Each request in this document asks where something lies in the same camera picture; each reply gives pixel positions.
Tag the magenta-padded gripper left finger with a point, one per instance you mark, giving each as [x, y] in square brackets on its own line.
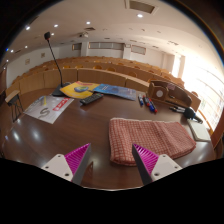
[59, 165]

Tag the ceiling air vent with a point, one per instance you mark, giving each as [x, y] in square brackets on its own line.
[141, 6]

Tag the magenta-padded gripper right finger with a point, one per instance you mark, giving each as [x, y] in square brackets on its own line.
[165, 166]

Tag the black marker pen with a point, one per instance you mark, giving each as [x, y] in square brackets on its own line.
[176, 107]
[176, 110]

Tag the yellow booklet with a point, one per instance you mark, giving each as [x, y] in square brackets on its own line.
[75, 89]

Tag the ceiling projector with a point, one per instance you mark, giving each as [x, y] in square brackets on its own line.
[84, 34]

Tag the rows of wooden auditorium seats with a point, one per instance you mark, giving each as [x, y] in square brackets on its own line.
[100, 75]

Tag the red whiteboard marker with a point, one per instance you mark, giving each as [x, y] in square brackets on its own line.
[146, 100]
[154, 106]

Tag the black gooseneck desk microphone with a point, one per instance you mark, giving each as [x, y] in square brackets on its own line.
[60, 91]

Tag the black remote control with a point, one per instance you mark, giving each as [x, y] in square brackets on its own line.
[91, 98]

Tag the recessed ceiling lights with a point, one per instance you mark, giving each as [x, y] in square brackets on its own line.
[88, 23]

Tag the red white checked towel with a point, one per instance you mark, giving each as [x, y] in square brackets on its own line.
[150, 138]

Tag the white printed leaflet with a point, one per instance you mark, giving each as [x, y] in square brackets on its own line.
[46, 110]

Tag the small wooden side table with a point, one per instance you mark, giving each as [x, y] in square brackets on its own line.
[12, 96]

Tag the black handheld microphone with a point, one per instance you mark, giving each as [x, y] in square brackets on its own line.
[190, 113]

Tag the white notebook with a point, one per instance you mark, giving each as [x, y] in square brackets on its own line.
[199, 130]

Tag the blue booklet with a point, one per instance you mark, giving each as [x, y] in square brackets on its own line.
[116, 90]

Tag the blue whiteboard marker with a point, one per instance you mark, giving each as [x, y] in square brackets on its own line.
[151, 106]
[140, 100]

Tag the wooden desk organizer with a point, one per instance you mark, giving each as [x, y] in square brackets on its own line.
[166, 94]

